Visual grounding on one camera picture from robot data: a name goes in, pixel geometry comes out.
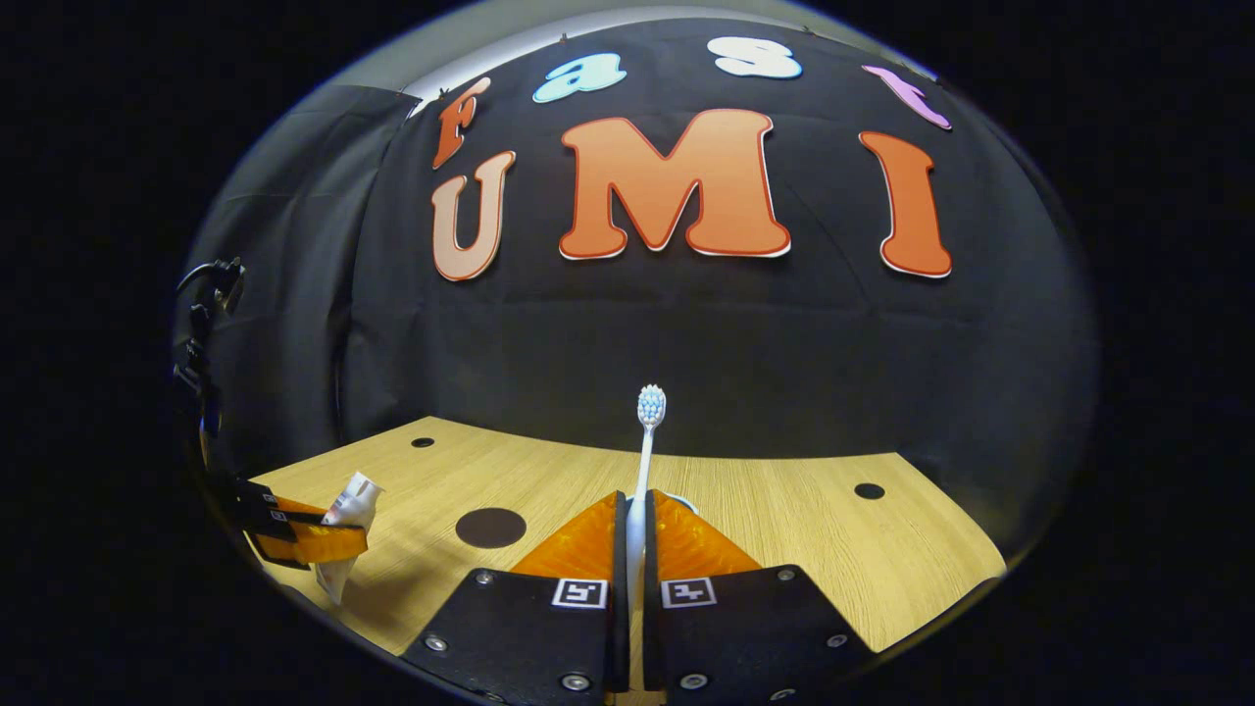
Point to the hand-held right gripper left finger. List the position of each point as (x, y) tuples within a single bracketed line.
[(619, 637)]

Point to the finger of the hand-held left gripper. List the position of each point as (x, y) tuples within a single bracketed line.
[(304, 544), (257, 493)]

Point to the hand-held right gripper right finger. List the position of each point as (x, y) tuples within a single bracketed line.
[(651, 637)]

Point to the white toothpaste tube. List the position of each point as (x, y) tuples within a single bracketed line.
[(355, 500)]

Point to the light blue cup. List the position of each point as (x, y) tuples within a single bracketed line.
[(686, 503)]

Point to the dark round coaster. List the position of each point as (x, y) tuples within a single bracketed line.
[(490, 528)]

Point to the white toothbrush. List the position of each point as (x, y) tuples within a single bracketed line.
[(644, 461)]

